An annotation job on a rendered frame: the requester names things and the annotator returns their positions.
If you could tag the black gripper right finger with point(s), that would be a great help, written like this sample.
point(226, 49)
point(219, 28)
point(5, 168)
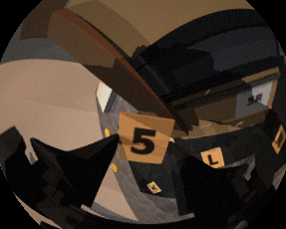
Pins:
point(195, 181)

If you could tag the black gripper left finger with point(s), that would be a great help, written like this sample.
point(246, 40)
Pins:
point(83, 168)

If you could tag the yellow flat disc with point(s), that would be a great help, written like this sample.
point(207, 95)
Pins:
point(114, 167)
point(107, 132)

